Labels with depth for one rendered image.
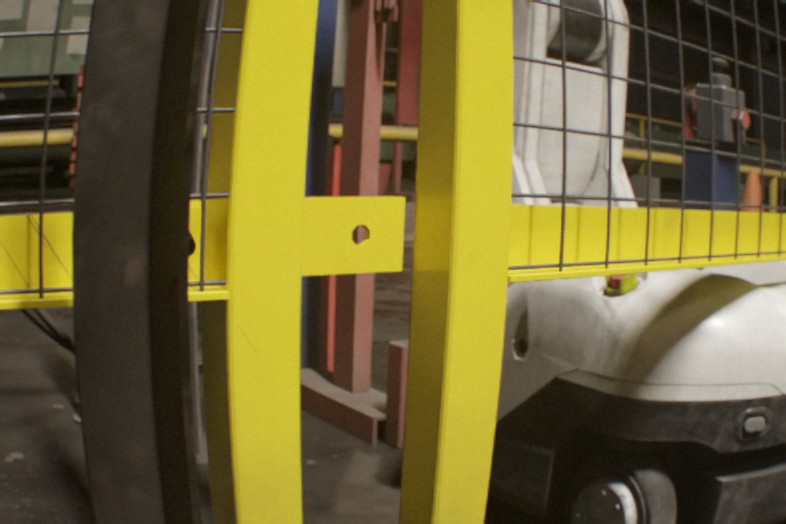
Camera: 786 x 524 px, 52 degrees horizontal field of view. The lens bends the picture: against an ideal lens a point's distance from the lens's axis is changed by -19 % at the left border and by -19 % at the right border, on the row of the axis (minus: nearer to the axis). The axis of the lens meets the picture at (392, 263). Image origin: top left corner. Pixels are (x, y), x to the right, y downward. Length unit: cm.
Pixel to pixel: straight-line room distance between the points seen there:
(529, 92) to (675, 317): 51
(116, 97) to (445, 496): 43
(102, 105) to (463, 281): 36
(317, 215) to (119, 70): 31
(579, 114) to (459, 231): 81
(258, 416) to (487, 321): 18
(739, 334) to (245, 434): 55
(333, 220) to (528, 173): 72
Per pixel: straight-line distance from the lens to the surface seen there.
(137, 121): 37
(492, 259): 66
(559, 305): 102
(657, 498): 97
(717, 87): 197
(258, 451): 59
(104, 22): 37
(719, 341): 94
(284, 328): 58
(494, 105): 66
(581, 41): 142
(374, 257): 67
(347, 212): 65
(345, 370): 169
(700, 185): 199
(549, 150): 141
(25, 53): 658
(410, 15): 798
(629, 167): 988
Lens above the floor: 48
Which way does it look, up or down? 7 degrees down
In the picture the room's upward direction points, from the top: 2 degrees clockwise
